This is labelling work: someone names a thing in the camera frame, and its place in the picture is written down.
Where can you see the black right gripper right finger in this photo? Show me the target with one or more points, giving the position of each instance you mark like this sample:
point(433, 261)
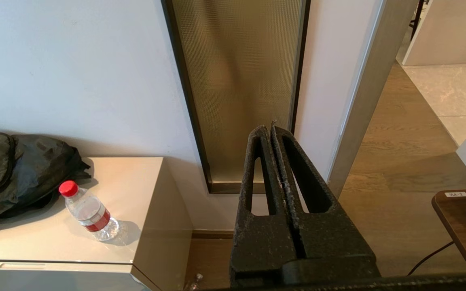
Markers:
point(338, 242)

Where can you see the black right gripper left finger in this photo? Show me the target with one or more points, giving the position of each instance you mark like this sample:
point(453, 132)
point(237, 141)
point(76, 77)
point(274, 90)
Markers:
point(261, 242)

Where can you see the clear bottle on floor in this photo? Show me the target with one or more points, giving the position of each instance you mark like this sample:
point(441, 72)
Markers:
point(194, 282)

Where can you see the dark brown bin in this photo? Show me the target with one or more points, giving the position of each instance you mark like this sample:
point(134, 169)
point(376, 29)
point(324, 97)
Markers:
point(459, 226)

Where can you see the small white table label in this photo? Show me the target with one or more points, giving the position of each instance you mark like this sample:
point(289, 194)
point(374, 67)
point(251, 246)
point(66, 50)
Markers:
point(456, 194)

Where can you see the beige low cabinet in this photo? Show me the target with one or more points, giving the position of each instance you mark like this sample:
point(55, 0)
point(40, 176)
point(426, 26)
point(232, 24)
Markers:
point(128, 202)

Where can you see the water bottle red cap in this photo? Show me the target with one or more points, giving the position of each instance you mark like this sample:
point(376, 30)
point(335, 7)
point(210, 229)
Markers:
point(89, 212)

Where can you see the black Camel backpack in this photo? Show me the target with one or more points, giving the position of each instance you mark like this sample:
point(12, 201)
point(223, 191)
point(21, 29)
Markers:
point(18, 173)

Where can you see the frosted glass panel dark frame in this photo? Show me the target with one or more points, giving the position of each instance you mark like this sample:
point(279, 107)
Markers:
point(237, 89)

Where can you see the grey metal door frame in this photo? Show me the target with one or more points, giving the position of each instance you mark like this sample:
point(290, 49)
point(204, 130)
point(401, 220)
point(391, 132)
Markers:
point(374, 81)

